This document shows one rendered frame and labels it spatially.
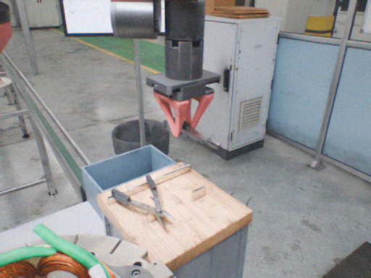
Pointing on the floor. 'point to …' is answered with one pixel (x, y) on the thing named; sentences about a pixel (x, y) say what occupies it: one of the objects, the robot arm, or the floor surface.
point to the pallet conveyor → (73, 172)
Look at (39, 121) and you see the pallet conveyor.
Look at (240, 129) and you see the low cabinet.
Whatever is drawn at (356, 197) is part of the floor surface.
